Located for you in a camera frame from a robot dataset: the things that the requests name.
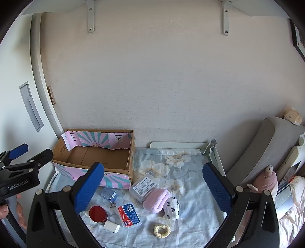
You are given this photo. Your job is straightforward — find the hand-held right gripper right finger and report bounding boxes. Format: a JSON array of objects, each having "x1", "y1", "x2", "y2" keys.
[{"x1": 202, "y1": 162, "x2": 280, "y2": 248}]

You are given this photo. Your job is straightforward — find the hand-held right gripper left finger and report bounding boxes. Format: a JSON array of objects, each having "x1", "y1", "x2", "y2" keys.
[{"x1": 26, "y1": 162, "x2": 105, "y2": 248}]

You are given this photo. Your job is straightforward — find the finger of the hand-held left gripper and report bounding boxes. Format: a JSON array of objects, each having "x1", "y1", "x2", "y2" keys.
[
  {"x1": 0, "y1": 143, "x2": 29, "y2": 165},
  {"x1": 2, "y1": 149, "x2": 53, "y2": 176}
]

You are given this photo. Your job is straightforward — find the red round tin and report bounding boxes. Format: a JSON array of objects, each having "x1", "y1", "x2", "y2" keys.
[{"x1": 89, "y1": 205, "x2": 108, "y2": 224}]

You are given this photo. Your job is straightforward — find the pink printed cardboard box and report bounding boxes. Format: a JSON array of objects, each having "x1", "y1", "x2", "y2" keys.
[{"x1": 51, "y1": 129, "x2": 136, "y2": 190}]

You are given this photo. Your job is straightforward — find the small white box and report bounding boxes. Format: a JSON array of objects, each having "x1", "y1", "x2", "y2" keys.
[{"x1": 104, "y1": 220, "x2": 120, "y2": 233}]

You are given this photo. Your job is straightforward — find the blue floss pick packet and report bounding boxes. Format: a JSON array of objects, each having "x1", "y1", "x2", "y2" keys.
[{"x1": 116, "y1": 203, "x2": 142, "y2": 229}]

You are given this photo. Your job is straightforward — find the white black-spotted scrunchie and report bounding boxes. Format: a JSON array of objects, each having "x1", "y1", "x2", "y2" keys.
[{"x1": 163, "y1": 197, "x2": 181, "y2": 220}]

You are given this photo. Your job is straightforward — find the pink towel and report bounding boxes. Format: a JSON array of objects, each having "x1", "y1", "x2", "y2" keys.
[{"x1": 143, "y1": 188, "x2": 170, "y2": 213}]

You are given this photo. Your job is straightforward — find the cream scrunchie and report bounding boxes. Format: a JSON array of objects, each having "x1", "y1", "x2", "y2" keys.
[{"x1": 153, "y1": 224, "x2": 171, "y2": 238}]

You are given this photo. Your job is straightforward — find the person's left hand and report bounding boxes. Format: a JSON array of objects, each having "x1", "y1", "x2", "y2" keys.
[{"x1": 0, "y1": 194, "x2": 28, "y2": 230}]

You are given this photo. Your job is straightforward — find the small clear blue box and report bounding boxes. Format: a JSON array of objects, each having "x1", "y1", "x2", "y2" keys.
[{"x1": 100, "y1": 186, "x2": 118, "y2": 204}]

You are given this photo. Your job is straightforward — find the floral bedsheet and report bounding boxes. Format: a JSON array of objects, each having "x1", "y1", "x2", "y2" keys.
[{"x1": 45, "y1": 139, "x2": 229, "y2": 248}]

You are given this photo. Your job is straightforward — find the pink plush toy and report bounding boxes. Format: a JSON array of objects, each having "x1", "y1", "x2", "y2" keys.
[{"x1": 247, "y1": 164, "x2": 278, "y2": 193}]

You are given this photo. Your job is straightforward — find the clear plastic labelled box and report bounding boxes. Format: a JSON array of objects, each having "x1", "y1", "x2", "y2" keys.
[{"x1": 129, "y1": 173, "x2": 160, "y2": 200}]

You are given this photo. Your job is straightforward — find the grey cushion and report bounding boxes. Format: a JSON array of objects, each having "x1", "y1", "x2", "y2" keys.
[{"x1": 225, "y1": 116, "x2": 305, "y2": 189}]

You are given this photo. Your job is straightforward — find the silver laptop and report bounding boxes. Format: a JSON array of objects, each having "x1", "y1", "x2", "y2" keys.
[{"x1": 274, "y1": 181, "x2": 293, "y2": 210}]

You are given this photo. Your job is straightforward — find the white door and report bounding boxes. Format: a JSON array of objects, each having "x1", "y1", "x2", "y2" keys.
[{"x1": 0, "y1": 15, "x2": 60, "y2": 239}]

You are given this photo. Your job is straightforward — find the white pillow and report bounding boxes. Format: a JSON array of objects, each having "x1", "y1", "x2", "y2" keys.
[{"x1": 276, "y1": 137, "x2": 305, "y2": 179}]

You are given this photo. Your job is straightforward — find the pink bedding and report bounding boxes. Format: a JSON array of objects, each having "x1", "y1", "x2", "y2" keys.
[{"x1": 278, "y1": 176, "x2": 305, "y2": 248}]

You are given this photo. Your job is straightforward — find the beige crumpled paper bag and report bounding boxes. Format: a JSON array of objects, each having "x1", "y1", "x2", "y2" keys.
[{"x1": 283, "y1": 107, "x2": 303, "y2": 126}]

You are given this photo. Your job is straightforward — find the grey recessed door handle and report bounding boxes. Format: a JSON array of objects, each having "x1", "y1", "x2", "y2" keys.
[{"x1": 19, "y1": 81, "x2": 44, "y2": 132}]

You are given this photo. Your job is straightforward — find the small wooden wall block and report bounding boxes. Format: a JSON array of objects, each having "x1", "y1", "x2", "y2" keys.
[{"x1": 47, "y1": 86, "x2": 57, "y2": 105}]

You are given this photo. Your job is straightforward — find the white door frame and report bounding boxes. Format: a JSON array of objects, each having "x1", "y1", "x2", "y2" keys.
[{"x1": 30, "y1": 13, "x2": 65, "y2": 143}]

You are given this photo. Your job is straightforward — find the white shelf bracket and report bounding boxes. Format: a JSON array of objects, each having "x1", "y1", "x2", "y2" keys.
[
  {"x1": 222, "y1": 0, "x2": 233, "y2": 36},
  {"x1": 84, "y1": 0, "x2": 96, "y2": 33}
]

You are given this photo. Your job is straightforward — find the black picture frame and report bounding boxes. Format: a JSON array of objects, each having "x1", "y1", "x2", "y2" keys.
[{"x1": 289, "y1": 19, "x2": 305, "y2": 60}]

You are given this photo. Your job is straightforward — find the white wall shelf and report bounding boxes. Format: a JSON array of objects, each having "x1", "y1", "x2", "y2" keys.
[{"x1": 21, "y1": 0, "x2": 290, "y2": 18}]

